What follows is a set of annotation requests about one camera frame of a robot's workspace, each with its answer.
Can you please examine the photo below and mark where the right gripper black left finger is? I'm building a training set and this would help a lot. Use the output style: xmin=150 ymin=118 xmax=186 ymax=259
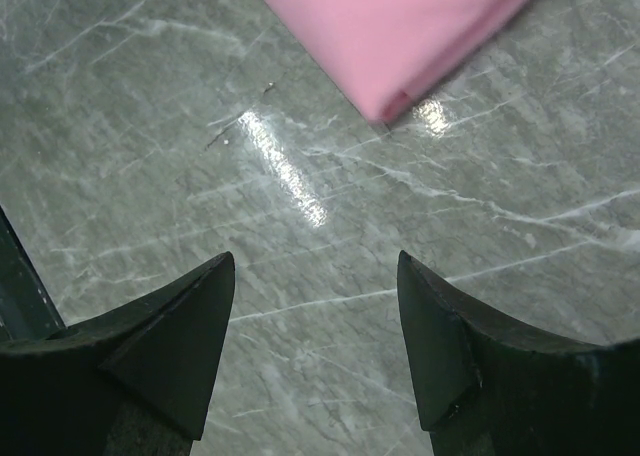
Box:
xmin=1 ymin=252 xmax=235 ymax=455

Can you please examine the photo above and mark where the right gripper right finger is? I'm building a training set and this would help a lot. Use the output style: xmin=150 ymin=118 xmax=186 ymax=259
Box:
xmin=397 ymin=252 xmax=639 ymax=455

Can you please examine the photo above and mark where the pink t shirt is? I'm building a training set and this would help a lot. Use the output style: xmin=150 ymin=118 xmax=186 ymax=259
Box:
xmin=264 ymin=0 xmax=529 ymax=123

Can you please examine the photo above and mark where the black base beam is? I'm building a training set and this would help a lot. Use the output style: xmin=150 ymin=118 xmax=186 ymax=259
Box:
xmin=1 ymin=210 xmax=66 ymax=342

